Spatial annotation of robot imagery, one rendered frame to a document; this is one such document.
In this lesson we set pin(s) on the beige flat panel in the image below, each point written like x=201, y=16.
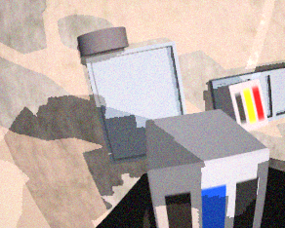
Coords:
x=17, y=207

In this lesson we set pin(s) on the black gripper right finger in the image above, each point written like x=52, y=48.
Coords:
x=274, y=211

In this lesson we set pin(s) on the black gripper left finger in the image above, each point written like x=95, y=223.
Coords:
x=134, y=211

